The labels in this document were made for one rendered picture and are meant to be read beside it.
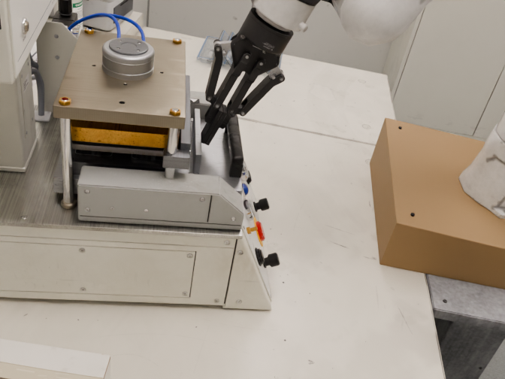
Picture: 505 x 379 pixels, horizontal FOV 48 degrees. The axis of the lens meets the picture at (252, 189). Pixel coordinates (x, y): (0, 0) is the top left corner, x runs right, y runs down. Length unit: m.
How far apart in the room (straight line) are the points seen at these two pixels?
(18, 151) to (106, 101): 0.21
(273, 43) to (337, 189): 0.58
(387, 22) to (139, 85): 0.37
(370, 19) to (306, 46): 2.67
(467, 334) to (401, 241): 0.46
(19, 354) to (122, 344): 0.18
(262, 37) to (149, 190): 0.28
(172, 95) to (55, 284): 0.37
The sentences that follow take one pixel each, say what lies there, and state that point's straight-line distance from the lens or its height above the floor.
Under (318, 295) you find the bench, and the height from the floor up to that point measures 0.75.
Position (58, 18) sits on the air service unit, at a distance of 1.16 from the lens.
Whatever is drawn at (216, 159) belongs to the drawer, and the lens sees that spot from 0.98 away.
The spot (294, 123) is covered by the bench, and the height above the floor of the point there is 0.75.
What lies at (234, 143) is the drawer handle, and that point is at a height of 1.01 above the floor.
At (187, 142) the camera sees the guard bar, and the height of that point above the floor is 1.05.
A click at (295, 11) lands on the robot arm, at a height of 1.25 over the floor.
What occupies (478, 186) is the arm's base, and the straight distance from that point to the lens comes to 1.29.
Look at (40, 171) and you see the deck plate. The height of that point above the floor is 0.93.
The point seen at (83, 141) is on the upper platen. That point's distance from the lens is 0.89.
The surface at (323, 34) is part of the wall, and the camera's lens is 3.43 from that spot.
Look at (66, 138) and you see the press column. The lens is 0.85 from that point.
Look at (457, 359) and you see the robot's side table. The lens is 1.63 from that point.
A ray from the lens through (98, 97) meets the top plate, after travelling 0.84.
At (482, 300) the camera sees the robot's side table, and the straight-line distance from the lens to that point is 1.24.
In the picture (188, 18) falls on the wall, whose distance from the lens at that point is 3.48.
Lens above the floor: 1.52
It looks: 36 degrees down
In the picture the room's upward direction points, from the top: 11 degrees clockwise
